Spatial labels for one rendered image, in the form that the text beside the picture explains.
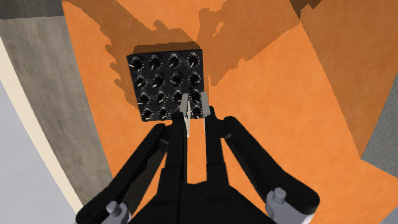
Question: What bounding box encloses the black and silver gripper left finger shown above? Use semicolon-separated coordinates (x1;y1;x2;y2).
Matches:
75;93;191;224

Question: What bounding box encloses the black knob box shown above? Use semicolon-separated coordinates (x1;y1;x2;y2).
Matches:
126;49;204;122

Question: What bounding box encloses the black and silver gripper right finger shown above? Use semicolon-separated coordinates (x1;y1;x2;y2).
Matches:
201;92;320;224

